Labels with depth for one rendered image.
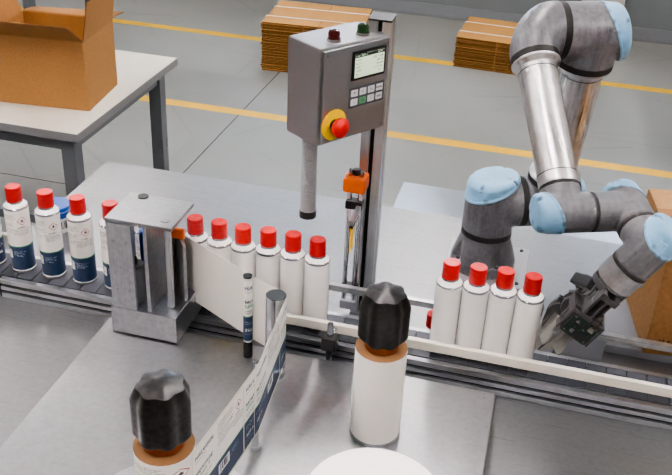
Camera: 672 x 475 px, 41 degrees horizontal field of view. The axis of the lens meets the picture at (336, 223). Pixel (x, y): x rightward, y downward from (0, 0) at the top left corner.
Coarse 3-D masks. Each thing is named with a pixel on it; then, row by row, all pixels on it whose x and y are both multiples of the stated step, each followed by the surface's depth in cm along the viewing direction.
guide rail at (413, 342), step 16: (288, 320) 183; (304, 320) 182; (320, 320) 181; (448, 352) 176; (464, 352) 175; (480, 352) 175; (528, 368) 173; (544, 368) 172; (560, 368) 171; (576, 368) 172; (608, 384) 170; (624, 384) 169; (640, 384) 168; (656, 384) 168
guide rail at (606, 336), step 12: (336, 288) 185; (348, 288) 184; (360, 288) 184; (420, 300) 181; (432, 300) 181; (540, 324) 176; (600, 336) 174; (612, 336) 173; (624, 336) 173; (648, 348) 172; (660, 348) 172
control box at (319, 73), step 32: (320, 32) 165; (352, 32) 166; (288, 64) 165; (320, 64) 158; (288, 96) 168; (320, 96) 161; (384, 96) 172; (288, 128) 171; (320, 128) 164; (352, 128) 169
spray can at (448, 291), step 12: (444, 264) 171; (456, 264) 170; (444, 276) 172; (456, 276) 171; (444, 288) 171; (456, 288) 171; (444, 300) 173; (456, 300) 173; (444, 312) 174; (456, 312) 175; (432, 324) 177; (444, 324) 175; (456, 324) 177; (432, 336) 178; (444, 336) 177
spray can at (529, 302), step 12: (528, 276) 168; (540, 276) 168; (528, 288) 168; (540, 288) 168; (516, 300) 171; (528, 300) 168; (540, 300) 169; (516, 312) 171; (528, 312) 169; (540, 312) 170; (516, 324) 172; (528, 324) 170; (516, 336) 173; (528, 336) 172; (516, 348) 174; (528, 348) 173
